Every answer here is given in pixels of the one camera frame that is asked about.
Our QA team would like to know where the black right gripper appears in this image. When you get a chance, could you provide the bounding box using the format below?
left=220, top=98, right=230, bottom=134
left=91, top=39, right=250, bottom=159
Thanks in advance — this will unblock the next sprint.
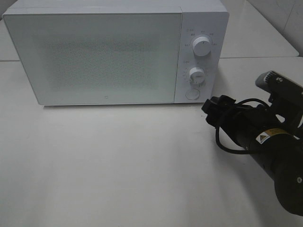
left=202, top=95, right=303, bottom=142

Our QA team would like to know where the round white door-release button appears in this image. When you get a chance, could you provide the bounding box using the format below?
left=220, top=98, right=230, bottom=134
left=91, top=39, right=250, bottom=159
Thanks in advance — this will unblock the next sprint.
left=186, top=89, right=200, bottom=100

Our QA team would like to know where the white microwave knob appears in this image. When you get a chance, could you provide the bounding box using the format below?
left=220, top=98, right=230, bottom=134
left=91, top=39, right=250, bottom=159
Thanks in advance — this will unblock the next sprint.
left=192, top=34, right=212, bottom=57
left=188, top=67, right=206, bottom=86

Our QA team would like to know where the white microwave door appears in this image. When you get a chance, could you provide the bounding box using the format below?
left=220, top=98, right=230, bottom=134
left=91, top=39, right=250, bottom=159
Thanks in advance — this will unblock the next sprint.
left=4, top=13, right=181, bottom=105

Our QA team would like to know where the black-sleeved right robot arm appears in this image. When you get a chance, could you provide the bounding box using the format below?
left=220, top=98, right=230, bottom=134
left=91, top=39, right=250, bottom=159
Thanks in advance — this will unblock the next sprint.
left=236, top=127, right=303, bottom=216

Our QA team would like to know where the white microwave oven body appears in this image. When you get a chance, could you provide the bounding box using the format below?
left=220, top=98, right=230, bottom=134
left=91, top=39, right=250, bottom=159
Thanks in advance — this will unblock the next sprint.
left=2, top=0, right=229, bottom=105

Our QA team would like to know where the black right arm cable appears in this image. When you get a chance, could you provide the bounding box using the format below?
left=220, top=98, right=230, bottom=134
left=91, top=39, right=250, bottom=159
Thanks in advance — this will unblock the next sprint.
left=214, top=98, right=268, bottom=155

